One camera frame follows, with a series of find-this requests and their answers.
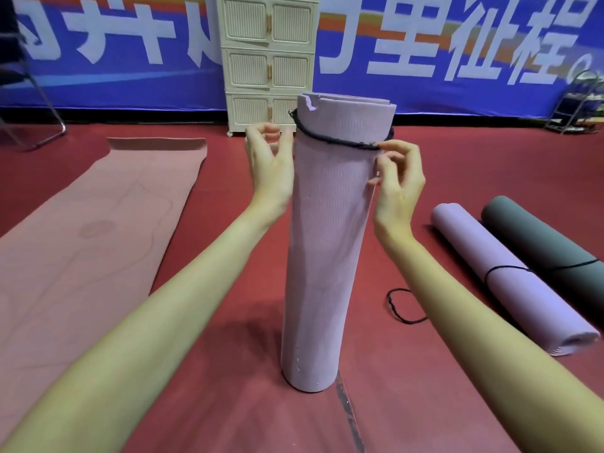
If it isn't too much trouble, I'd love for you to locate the textured lilac yoga mat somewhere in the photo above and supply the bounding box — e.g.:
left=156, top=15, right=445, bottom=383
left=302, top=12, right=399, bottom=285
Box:
left=280, top=92, right=397, bottom=393

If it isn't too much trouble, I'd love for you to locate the grey rolled yoga mat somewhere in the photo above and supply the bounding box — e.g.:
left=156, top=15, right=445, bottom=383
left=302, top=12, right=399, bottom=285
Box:
left=481, top=195, right=604, bottom=315

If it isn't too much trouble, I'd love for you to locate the blue banner with white letters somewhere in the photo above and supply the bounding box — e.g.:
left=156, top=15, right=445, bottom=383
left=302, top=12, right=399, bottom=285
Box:
left=0, top=0, right=604, bottom=119

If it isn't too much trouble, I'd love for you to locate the person's left forearm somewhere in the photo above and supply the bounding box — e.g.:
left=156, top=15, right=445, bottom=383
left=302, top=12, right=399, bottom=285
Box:
left=0, top=203, right=287, bottom=453

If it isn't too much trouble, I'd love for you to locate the smooth lilac rolled yoga mat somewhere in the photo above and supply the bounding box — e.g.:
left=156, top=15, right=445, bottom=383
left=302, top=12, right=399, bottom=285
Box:
left=431, top=203, right=601, bottom=357

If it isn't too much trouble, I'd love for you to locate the pink unrolled yoga mat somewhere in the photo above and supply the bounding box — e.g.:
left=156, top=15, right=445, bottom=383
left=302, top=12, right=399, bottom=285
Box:
left=0, top=137, right=208, bottom=441

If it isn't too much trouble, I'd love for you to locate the black metal rack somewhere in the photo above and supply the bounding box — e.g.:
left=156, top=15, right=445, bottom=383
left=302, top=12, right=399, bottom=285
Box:
left=545, top=69, right=604, bottom=135

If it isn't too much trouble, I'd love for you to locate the cream plastic drawer cabinet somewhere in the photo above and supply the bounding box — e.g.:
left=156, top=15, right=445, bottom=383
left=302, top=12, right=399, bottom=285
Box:
left=215, top=0, right=321, bottom=137

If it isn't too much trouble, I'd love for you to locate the metal frame chair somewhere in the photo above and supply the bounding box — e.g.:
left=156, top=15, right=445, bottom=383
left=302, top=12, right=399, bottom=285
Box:
left=0, top=30, right=67, bottom=150

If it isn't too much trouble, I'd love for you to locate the person's right forearm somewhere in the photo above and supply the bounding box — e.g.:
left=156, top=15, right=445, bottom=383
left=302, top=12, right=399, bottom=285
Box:
left=374, top=228, right=604, bottom=453

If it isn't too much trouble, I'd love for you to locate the black cord loop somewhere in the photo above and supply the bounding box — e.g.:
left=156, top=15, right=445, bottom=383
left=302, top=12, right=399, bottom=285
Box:
left=528, top=258, right=601, bottom=274
left=483, top=264, right=533, bottom=286
left=288, top=108, right=395, bottom=151
left=386, top=288, right=429, bottom=325

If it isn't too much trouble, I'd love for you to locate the person's left hand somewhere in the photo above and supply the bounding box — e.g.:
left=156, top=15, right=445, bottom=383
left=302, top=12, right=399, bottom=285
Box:
left=244, top=122, right=295, bottom=218

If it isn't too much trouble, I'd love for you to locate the person's right hand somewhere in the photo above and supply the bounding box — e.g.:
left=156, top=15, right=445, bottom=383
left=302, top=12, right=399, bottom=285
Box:
left=368, top=139, right=426, bottom=241

